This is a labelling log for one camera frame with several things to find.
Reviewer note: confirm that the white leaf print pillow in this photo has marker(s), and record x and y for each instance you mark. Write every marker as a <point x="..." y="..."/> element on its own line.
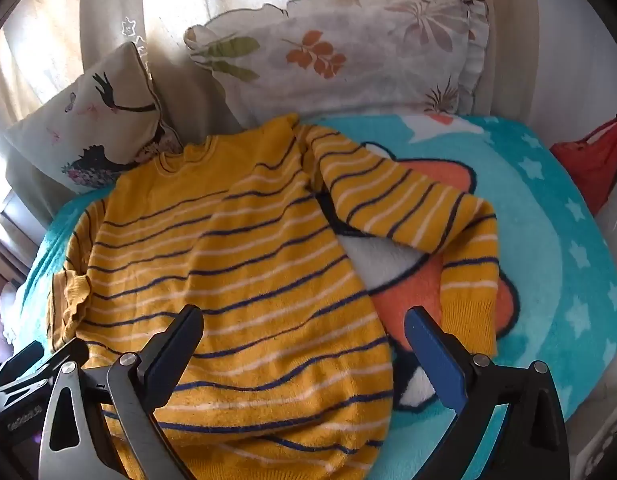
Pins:
<point x="358" y="60"/>

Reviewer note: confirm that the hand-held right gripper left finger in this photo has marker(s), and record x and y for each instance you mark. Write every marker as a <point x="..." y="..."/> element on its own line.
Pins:
<point x="174" y="352"/>

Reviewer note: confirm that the beige bird print cushion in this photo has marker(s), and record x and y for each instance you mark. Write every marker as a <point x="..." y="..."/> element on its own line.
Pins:
<point x="93" y="125"/>

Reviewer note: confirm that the teal cartoon printed blanket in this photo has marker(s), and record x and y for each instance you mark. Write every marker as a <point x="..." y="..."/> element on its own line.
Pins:
<point x="548" y="270"/>

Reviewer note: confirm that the yellow striped sweater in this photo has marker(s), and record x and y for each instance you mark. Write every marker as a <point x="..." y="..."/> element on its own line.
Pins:
<point x="248" y="260"/>

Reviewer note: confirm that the red bag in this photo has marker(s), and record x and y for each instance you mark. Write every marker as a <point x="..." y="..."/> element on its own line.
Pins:
<point x="596" y="165"/>

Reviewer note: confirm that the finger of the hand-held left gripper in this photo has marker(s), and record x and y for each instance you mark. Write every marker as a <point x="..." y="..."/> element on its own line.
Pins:
<point x="23" y="357"/>
<point x="48" y="367"/>

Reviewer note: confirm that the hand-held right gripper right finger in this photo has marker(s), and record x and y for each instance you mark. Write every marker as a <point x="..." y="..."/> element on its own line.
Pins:
<point x="434" y="355"/>

